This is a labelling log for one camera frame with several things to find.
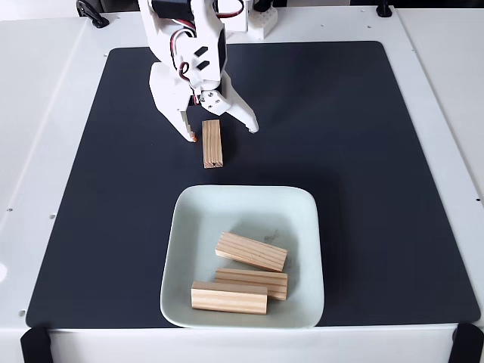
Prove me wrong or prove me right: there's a grooved wooden block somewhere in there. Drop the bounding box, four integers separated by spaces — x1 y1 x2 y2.
215 231 289 274
201 119 225 169
214 267 290 302
190 280 269 316

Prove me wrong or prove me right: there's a pale green square plate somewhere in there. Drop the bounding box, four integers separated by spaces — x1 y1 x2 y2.
159 184 325 329

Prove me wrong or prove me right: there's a black rubber mat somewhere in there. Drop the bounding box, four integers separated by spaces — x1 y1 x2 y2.
25 40 481 329

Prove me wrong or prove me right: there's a red black white servo cable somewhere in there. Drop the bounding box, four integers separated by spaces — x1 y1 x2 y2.
169 0 245 105

